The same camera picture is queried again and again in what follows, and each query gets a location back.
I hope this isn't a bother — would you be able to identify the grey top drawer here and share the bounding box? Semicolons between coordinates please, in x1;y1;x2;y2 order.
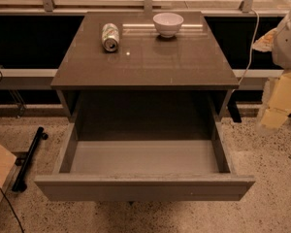
34;90;256;203

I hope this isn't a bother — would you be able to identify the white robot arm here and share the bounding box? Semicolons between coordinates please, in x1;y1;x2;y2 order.
253;10;291;131

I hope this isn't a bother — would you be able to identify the grey cabinet with glossy top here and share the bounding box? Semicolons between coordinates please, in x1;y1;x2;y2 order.
51;12;239;113

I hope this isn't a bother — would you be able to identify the white ceramic bowl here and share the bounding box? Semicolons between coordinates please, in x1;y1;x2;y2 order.
153;13;184;38

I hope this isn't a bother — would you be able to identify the green white soda can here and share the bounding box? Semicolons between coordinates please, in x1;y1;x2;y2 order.
102;23;119;52

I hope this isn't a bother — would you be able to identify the black metal bar on floor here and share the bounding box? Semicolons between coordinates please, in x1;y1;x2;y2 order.
12;127;49;192

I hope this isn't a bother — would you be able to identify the white cable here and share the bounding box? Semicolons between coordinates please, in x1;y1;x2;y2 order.
237;8;261;86

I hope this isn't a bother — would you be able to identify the black cable on floor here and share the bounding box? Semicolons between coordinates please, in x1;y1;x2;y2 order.
0;166;26;233

